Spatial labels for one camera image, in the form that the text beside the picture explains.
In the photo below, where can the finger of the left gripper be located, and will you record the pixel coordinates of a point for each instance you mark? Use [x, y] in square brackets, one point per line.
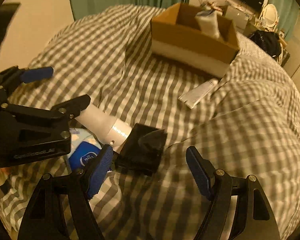
[12, 77]
[73, 107]

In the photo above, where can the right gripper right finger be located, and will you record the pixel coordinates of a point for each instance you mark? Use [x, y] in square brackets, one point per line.
[253, 218]

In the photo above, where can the black clothes pile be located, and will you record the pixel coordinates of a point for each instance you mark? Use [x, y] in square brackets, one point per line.
[267, 41]

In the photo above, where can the white cream tube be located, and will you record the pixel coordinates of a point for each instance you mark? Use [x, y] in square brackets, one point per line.
[194, 96]

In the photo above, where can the oval white vanity mirror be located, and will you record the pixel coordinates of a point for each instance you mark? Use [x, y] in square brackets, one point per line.
[269, 17]

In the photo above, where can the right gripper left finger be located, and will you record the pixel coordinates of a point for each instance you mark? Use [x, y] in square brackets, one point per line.
[44, 216]

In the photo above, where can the blue tissue pack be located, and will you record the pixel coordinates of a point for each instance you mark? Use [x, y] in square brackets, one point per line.
[84, 147]

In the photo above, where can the black square box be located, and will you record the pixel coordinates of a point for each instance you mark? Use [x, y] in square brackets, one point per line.
[142, 150]

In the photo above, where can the white hair dryer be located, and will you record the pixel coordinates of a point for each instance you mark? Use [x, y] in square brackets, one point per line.
[107, 128]

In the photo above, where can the brown cardboard box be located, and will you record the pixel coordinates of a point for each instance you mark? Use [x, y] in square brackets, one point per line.
[178, 33]

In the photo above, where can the checkered bed duvet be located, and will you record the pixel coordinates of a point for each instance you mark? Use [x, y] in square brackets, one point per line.
[248, 124]

